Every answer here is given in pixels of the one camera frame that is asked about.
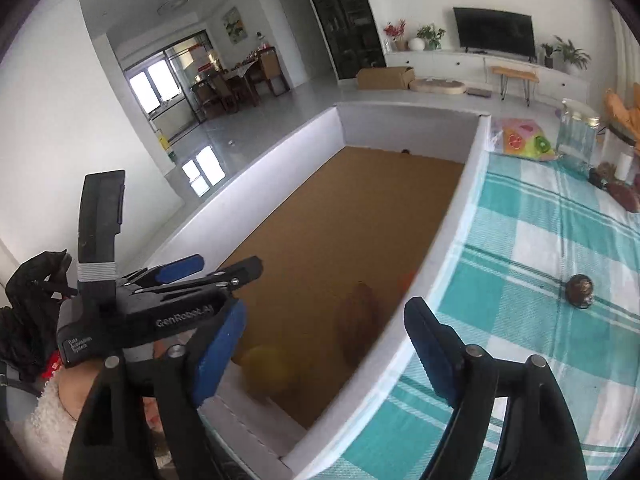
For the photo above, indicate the teal plaid tablecloth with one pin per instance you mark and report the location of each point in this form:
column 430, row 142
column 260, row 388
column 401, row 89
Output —
column 535, row 226

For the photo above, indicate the green-yellow fruit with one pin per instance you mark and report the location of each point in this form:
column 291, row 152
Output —
column 267, row 371

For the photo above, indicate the clear jar black lid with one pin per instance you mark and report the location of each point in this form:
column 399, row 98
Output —
column 618, row 153

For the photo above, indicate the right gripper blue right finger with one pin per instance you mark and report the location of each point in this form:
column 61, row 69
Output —
column 538, row 438

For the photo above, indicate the small wooden bench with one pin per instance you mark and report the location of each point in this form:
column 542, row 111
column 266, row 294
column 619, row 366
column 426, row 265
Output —
column 506, row 74

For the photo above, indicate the black television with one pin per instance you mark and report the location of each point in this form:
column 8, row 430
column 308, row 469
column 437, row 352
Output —
column 493, row 30

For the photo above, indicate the sweet potato by jars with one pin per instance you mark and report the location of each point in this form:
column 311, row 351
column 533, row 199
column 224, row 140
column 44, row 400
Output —
column 624, row 195

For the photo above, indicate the dark mushroom by jars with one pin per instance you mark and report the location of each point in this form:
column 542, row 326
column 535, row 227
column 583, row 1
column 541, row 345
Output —
column 598, row 180

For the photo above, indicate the sweet potato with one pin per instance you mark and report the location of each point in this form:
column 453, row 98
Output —
column 624, row 195
column 358, row 322

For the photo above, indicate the left hand black glove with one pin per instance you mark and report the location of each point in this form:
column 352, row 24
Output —
column 28, row 324

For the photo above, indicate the white cardboard box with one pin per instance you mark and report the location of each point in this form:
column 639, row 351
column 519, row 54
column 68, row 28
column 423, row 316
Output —
column 372, row 192

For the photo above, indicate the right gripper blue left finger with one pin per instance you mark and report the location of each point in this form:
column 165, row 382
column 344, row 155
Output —
column 112, row 439

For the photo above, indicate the orange beanbag cushion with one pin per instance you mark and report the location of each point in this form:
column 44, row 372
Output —
column 628, row 118

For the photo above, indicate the brown cardboard box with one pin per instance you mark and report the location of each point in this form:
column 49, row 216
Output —
column 385, row 78

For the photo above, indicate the fruit print pouch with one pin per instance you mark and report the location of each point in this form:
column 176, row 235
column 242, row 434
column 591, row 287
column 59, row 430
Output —
column 522, row 138

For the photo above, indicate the red flower vase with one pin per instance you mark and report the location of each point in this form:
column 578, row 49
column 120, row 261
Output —
column 395, row 33

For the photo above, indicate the black display cabinet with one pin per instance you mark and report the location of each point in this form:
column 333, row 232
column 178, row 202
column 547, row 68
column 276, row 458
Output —
column 351, row 35

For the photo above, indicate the green potted plant right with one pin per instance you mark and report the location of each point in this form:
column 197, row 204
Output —
column 576, row 60

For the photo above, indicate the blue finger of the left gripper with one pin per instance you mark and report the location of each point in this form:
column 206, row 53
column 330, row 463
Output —
column 225, row 279
column 165, row 273

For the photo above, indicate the glass jar gold lid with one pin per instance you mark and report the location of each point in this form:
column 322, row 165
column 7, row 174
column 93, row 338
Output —
column 577, row 135

